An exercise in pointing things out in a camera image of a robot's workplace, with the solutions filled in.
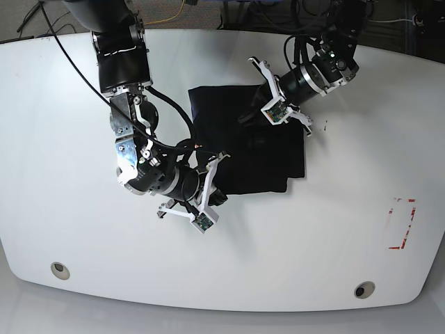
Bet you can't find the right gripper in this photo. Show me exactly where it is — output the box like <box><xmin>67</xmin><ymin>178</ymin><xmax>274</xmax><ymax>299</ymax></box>
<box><xmin>156</xmin><ymin>152</ymin><xmax>230</xmax><ymax>222</ymax></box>

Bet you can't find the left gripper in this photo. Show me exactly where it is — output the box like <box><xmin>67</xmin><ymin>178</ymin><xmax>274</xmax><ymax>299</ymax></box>
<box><xmin>238</xmin><ymin>57</ymin><xmax>313</xmax><ymax>136</ymax></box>

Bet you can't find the black t-shirt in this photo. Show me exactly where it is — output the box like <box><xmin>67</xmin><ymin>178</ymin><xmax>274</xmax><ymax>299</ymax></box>
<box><xmin>188</xmin><ymin>85</ymin><xmax>305</xmax><ymax>195</ymax></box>

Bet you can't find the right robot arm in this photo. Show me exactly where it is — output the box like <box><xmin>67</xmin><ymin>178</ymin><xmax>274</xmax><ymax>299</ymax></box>
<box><xmin>64</xmin><ymin>1</ymin><xmax>227</xmax><ymax>231</ymax></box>

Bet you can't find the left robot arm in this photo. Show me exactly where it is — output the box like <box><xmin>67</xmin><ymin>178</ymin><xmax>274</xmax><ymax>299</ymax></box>
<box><xmin>238</xmin><ymin>1</ymin><xmax>367</xmax><ymax>135</ymax></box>

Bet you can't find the right table grommet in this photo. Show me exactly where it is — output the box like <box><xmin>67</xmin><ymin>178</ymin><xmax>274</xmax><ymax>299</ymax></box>
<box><xmin>354</xmin><ymin>281</ymin><xmax>375</xmax><ymax>299</ymax></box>

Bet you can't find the table grommet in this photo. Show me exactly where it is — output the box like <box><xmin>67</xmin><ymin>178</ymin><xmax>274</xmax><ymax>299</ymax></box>
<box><xmin>51</xmin><ymin>262</ymin><xmax>70</xmax><ymax>280</ymax></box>
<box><xmin>354</xmin><ymin>281</ymin><xmax>375</xmax><ymax>299</ymax></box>

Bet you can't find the left table grommet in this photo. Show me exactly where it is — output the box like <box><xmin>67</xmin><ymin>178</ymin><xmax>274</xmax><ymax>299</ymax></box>
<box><xmin>51</xmin><ymin>262</ymin><xmax>70</xmax><ymax>280</ymax></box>

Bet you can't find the red tape rectangle marking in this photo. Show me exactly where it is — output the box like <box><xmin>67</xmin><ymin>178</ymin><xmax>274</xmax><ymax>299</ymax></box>
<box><xmin>385</xmin><ymin>198</ymin><xmax>416</xmax><ymax>251</ymax></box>

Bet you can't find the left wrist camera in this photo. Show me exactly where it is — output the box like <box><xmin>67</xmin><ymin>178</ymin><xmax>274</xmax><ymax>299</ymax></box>
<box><xmin>261</xmin><ymin>100</ymin><xmax>290</xmax><ymax>125</ymax></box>

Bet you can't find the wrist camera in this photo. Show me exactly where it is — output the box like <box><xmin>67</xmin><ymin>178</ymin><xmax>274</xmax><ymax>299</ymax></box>
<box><xmin>261</xmin><ymin>100</ymin><xmax>290</xmax><ymax>125</ymax></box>
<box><xmin>191</xmin><ymin>208</ymin><xmax>219</xmax><ymax>234</ymax></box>

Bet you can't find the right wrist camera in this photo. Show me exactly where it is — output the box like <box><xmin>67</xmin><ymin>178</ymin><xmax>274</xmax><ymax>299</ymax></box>
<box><xmin>191</xmin><ymin>208</ymin><xmax>219</xmax><ymax>234</ymax></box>

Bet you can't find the yellow cable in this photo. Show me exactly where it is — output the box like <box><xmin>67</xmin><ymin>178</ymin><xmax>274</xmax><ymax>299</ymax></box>
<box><xmin>145</xmin><ymin>0</ymin><xmax>191</xmax><ymax>26</ymax></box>

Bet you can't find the white cable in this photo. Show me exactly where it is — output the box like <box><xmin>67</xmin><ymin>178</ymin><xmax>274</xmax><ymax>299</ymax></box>
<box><xmin>368</xmin><ymin>17</ymin><xmax>414</xmax><ymax>25</ymax></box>

